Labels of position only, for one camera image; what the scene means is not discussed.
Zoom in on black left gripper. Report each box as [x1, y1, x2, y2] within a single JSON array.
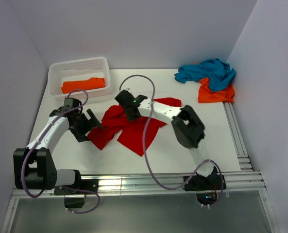
[[70, 109, 102, 142]]

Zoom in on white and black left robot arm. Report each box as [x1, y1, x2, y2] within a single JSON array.
[[13, 107, 101, 194]]

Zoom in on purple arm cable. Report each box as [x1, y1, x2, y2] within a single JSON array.
[[20, 89, 102, 214], [119, 74, 225, 207]]

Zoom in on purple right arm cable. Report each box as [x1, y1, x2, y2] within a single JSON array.
[[119, 74, 225, 207]]

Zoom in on aluminium rail frame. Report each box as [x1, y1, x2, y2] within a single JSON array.
[[1, 103, 280, 233]]

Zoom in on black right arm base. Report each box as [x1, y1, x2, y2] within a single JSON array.
[[182, 167, 227, 207]]

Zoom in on white plastic basket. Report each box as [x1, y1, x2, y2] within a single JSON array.
[[47, 57, 111, 102]]

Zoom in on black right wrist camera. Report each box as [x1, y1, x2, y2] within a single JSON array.
[[115, 90, 136, 111]]

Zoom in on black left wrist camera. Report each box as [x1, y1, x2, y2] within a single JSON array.
[[63, 98, 82, 112]]

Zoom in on rolled orange t shirt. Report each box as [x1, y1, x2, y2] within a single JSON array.
[[61, 77, 106, 94]]

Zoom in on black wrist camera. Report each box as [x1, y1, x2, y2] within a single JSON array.
[[115, 90, 136, 111], [63, 98, 82, 112]]

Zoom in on blue t shirt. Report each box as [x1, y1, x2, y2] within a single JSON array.
[[174, 59, 236, 92]]

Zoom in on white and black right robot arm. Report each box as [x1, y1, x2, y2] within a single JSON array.
[[115, 91, 216, 189]]

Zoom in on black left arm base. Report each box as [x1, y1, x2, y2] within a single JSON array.
[[54, 179, 101, 211]]

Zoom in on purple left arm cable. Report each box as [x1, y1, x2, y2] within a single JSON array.
[[20, 89, 102, 214]]

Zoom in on red t shirt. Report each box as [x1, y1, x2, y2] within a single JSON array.
[[87, 98, 182, 156]]

